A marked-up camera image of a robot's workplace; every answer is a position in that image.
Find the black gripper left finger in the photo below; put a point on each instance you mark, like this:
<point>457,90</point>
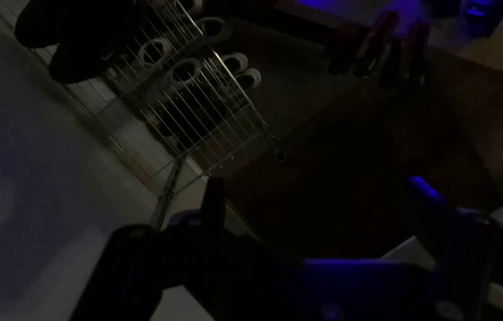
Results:
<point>213,207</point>

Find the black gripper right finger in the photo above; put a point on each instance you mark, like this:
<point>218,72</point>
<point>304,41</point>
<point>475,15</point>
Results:
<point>428,202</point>

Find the metal wire shoe rack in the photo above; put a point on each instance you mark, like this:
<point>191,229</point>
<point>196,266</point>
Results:
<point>179,109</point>

